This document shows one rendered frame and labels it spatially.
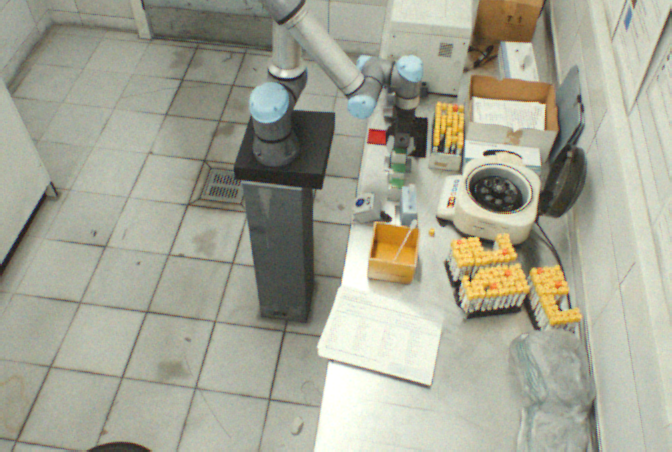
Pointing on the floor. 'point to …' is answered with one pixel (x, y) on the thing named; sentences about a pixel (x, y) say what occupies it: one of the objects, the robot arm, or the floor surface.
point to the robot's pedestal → (281, 248)
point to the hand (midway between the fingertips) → (399, 153)
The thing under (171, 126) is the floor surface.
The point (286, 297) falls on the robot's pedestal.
